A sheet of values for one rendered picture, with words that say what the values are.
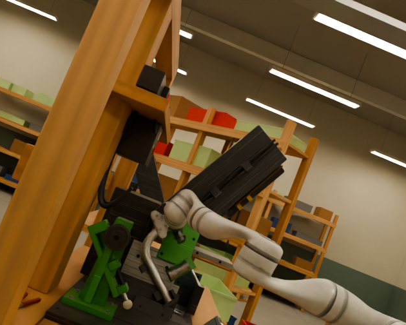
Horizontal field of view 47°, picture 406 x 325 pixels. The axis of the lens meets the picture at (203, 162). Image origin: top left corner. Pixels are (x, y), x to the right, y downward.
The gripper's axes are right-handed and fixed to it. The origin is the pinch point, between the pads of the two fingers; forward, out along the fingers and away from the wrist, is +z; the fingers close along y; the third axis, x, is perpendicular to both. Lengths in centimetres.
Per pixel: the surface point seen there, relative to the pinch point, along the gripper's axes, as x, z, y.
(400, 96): -581, 567, 132
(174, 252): 2.5, 2.9, -8.8
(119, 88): 4, -39, 37
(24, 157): 34, -51, 22
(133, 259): 16.3, 4.8, -5.3
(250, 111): -391, 794, 276
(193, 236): -5.9, 2.9, -6.1
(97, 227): 23.8, -24.7, 4.6
